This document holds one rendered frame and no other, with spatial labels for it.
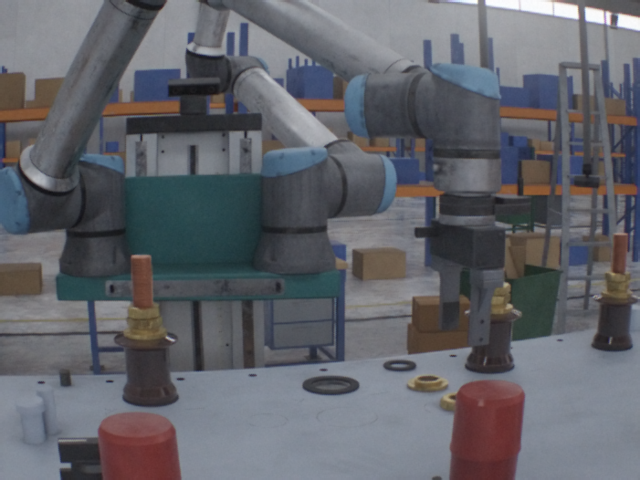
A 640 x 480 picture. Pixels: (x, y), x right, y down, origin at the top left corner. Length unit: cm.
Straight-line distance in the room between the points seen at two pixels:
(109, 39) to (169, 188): 57
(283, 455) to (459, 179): 40
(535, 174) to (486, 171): 954
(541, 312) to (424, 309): 95
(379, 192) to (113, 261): 64
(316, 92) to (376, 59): 790
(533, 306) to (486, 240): 450
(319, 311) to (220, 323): 348
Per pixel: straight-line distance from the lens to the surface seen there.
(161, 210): 192
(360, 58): 124
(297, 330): 548
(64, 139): 158
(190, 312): 204
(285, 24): 133
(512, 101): 1016
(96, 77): 150
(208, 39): 224
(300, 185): 177
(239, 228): 192
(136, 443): 63
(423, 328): 513
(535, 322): 554
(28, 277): 894
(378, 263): 953
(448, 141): 99
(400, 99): 103
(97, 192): 176
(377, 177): 190
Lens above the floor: 173
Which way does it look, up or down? 7 degrees down
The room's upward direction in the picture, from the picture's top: straight up
